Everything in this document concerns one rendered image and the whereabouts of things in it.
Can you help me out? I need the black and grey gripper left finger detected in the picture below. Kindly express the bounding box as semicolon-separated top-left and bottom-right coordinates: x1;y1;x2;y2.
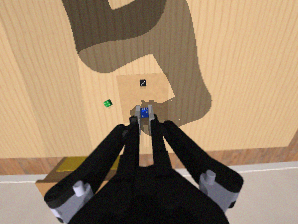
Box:
44;105;141;224

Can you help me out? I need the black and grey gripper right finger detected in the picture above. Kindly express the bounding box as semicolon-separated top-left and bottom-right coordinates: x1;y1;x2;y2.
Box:
148;105;244;215

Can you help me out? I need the green die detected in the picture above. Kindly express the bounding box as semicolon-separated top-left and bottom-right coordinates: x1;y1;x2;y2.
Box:
104;99;112;107

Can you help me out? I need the blue die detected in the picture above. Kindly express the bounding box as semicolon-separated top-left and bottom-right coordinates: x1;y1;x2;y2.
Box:
140;107;149;118

